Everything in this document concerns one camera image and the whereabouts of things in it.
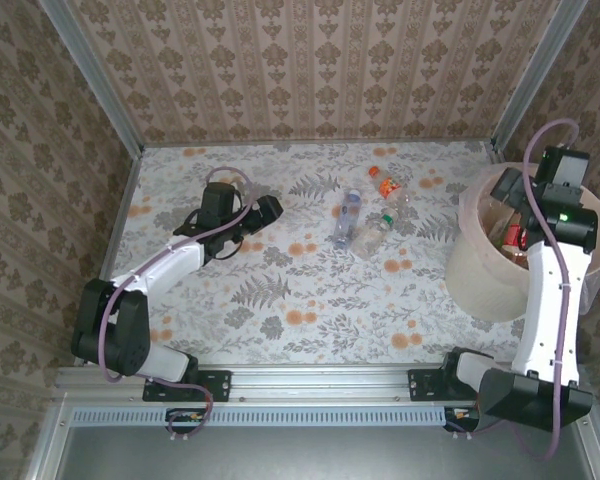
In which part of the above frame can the red label cola bottle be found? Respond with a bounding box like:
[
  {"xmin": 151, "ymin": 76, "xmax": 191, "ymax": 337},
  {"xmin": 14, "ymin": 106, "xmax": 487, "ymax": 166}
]
[{"xmin": 503, "ymin": 223, "xmax": 529, "ymax": 247}]

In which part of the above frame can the grey table back rail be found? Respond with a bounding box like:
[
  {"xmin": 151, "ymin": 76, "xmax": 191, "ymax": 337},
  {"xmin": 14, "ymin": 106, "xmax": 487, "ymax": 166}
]
[{"xmin": 142, "ymin": 139, "xmax": 494, "ymax": 150}]

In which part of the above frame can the orange cap clear bottle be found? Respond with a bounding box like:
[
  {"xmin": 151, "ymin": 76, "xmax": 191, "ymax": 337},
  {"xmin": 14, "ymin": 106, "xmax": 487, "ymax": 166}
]
[{"xmin": 367, "ymin": 165, "xmax": 412, "ymax": 208}]

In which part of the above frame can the aluminium front frame rail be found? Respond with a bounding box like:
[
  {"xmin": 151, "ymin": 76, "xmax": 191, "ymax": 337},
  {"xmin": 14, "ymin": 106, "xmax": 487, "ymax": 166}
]
[{"xmin": 52, "ymin": 363, "xmax": 594, "ymax": 405}]

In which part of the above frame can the grey slotted cable duct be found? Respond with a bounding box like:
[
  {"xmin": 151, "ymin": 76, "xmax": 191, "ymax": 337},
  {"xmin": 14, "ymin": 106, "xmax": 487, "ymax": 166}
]
[{"xmin": 71, "ymin": 404, "xmax": 449, "ymax": 428}]

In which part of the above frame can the pale blue water bottle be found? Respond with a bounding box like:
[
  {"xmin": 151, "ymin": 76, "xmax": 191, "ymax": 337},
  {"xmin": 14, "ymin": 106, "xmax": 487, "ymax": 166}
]
[{"xmin": 332, "ymin": 187, "xmax": 365, "ymax": 250}]

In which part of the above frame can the round pink waste bin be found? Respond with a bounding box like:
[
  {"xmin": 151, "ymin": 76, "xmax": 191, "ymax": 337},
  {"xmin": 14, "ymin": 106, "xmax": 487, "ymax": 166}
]
[{"xmin": 444, "ymin": 163, "xmax": 600, "ymax": 325}]

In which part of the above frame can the green cap clear bottle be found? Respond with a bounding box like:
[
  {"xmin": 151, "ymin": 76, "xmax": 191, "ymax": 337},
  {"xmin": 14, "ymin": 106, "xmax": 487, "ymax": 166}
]
[{"xmin": 350, "ymin": 207, "xmax": 400, "ymax": 260}]

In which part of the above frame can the aluminium frame post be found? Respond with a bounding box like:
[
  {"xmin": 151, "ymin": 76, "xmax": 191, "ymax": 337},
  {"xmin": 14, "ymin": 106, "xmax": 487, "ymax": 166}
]
[
  {"xmin": 38, "ymin": 0, "xmax": 146, "ymax": 154},
  {"xmin": 489, "ymin": 0, "xmax": 590, "ymax": 151}
]

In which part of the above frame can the grey metal sheet panel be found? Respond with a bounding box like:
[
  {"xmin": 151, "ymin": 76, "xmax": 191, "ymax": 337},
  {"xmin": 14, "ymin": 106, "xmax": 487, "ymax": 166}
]
[{"xmin": 54, "ymin": 424, "xmax": 599, "ymax": 480}]

